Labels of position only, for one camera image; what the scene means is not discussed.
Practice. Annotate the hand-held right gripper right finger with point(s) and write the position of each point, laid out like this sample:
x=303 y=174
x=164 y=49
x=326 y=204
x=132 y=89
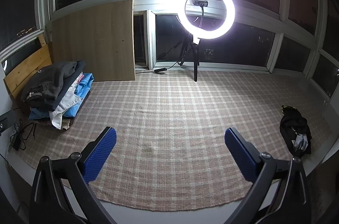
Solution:
x=239 y=152

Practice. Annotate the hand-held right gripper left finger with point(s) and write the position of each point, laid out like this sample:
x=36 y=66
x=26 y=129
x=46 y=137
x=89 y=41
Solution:
x=102 y=152

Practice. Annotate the black garment with yellow stripes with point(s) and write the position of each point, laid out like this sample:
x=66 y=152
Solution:
x=294 y=124

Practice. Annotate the beige garment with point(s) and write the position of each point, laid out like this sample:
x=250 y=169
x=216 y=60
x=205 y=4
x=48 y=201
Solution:
x=66 y=124

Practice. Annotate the white garment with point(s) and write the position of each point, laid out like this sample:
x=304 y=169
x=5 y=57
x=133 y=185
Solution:
x=67 y=105

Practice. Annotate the light blue garment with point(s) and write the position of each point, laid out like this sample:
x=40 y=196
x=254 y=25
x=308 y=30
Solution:
x=83 y=86

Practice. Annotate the plaid blanket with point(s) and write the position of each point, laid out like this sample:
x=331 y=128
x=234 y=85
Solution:
x=172 y=120

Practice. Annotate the dark grey hoodie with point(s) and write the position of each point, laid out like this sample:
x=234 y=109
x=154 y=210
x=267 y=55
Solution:
x=50 y=83

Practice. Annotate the black folded garment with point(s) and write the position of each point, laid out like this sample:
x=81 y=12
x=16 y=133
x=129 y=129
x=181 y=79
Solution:
x=79 y=66

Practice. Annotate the black tripod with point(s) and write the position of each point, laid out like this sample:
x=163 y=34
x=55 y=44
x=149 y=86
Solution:
x=195 y=62

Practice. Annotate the pine wood headboard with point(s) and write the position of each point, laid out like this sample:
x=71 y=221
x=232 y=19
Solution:
x=26 y=67

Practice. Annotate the light wooden board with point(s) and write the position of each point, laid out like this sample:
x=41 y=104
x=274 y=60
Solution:
x=95 y=38

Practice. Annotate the phone holder on gooseneck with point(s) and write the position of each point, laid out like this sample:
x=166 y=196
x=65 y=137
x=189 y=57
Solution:
x=201 y=3

